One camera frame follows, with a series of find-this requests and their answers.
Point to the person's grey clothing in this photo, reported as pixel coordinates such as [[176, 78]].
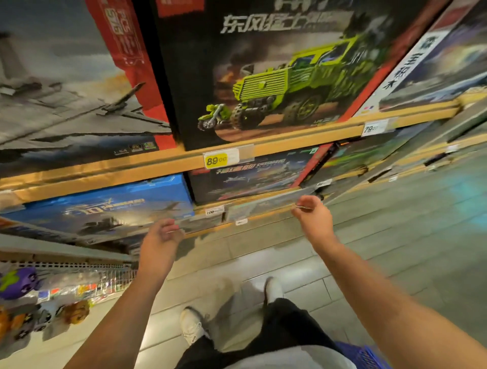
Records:
[[289, 359]]

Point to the person's left hand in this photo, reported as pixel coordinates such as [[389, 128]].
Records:
[[160, 249]]

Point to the green armoured truck box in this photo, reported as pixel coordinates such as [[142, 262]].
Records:
[[289, 68]]

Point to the orange toy packet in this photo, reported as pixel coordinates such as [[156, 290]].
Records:
[[19, 285]]

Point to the blue plastic shopping basket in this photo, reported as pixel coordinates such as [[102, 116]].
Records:
[[365, 356]]

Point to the person's black trousers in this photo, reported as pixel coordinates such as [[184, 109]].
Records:
[[274, 334]]

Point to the wooden shelf unit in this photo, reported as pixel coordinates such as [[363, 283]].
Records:
[[319, 135]]

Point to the person's left forearm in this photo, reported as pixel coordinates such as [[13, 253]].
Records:
[[114, 327]]

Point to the grey fighter jet box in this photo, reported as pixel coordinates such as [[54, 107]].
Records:
[[61, 91]]

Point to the purple 055 warship box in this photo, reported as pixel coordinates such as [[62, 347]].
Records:
[[434, 65]]

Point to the blue helicopter box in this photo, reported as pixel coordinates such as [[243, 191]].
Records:
[[99, 209]]

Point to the person's right hand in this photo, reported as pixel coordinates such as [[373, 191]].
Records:
[[316, 220]]

